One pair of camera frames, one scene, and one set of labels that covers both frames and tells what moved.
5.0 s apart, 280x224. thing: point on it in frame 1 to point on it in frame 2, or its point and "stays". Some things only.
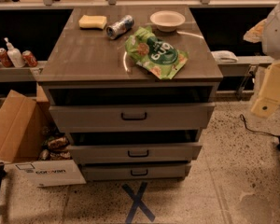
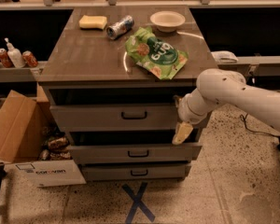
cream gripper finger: (256, 34) to (176, 100)
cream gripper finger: (266, 107) to (182, 132)
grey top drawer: (131, 117) stays
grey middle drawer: (131, 153) stays
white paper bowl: (167, 21) stays
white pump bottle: (16, 55) stays
